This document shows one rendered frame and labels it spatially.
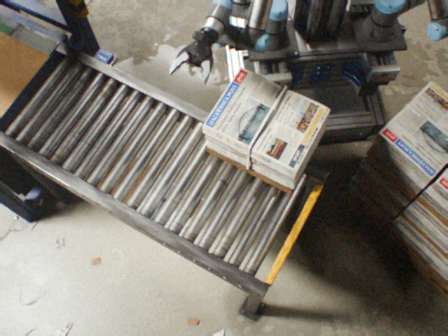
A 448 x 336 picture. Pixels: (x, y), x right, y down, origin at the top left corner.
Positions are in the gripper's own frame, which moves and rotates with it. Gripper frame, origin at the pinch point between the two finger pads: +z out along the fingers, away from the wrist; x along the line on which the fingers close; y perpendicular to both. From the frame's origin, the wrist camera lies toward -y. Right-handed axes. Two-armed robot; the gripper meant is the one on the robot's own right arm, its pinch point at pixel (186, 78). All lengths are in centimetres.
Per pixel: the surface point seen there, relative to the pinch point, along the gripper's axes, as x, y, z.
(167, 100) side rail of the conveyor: 12.3, 45.7, -11.9
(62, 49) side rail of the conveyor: 69, 54, -21
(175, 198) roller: -7, 43, 27
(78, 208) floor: 51, 132, 31
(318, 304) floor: -91, 112, 35
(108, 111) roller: 34, 49, 1
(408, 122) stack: -84, 30, -34
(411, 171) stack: -92, 34, -16
